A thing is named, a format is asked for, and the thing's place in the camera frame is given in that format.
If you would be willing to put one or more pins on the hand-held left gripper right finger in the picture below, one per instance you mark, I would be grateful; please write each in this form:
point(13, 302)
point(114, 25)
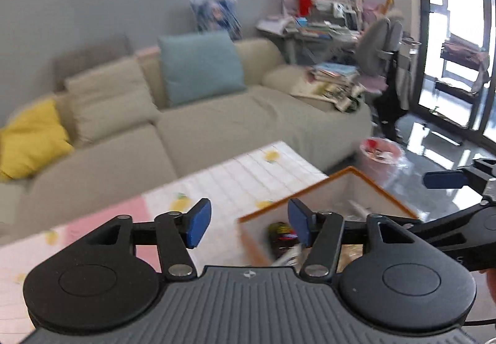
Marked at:
point(300, 222)

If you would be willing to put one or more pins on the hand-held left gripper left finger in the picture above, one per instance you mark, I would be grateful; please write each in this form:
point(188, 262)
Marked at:
point(197, 224)

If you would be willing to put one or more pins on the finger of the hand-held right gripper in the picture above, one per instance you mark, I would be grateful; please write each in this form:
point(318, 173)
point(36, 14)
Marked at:
point(430, 229)
point(445, 179)

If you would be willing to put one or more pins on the black green snack packet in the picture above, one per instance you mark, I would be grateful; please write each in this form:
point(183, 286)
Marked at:
point(281, 241)

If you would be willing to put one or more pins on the orange cardboard box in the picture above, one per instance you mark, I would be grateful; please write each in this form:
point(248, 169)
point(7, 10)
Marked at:
point(329, 193)

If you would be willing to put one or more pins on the person's right hand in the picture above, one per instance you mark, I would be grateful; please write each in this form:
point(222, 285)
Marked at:
point(490, 286)

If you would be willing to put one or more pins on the pink white checked tablecloth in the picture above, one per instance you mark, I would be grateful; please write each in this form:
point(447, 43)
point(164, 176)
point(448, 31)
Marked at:
point(240, 181)

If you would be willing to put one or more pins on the pink trash bin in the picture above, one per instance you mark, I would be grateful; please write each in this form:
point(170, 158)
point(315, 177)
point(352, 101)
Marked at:
point(378, 152)

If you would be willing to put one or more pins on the black bag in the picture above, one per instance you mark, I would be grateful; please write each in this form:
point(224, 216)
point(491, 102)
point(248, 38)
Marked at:
point(391, 107)

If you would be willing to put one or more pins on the beige sofa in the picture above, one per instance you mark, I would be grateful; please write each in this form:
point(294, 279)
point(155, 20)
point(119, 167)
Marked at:
point(232, 127)

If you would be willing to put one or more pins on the metal drying rack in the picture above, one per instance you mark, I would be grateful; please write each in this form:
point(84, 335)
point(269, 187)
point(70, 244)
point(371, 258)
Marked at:
point(461, 53)

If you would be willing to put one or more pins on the stack of books and magazines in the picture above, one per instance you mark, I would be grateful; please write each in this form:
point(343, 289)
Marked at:
point(329, 92)

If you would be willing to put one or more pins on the grey office chair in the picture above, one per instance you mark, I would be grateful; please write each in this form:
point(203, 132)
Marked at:
point(376, 42)

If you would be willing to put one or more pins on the beige pillow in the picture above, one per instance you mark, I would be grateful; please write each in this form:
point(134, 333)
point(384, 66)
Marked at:
point(108, 96)

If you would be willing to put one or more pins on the light blue pillow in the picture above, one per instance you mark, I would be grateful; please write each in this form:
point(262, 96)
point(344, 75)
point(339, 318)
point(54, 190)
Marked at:
point(201, 65)

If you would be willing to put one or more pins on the black framed glass door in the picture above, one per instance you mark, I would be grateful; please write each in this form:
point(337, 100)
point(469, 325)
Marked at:
point(420, 18)

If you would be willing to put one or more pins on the pink pillow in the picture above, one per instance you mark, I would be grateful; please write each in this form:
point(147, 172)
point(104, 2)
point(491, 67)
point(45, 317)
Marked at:
point(149, 52)

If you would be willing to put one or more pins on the yellow pillow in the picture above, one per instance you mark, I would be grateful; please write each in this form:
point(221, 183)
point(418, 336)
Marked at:
point(31, 138)

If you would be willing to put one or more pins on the cluttered desk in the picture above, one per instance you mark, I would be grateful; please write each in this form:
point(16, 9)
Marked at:
point(321, 24)

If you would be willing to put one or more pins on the grey striped pillow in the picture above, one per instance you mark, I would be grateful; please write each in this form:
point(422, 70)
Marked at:
point(89, 53)

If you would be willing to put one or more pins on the blue floral pillow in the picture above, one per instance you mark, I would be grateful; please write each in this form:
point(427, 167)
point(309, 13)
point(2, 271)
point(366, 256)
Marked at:
point(215, 14)

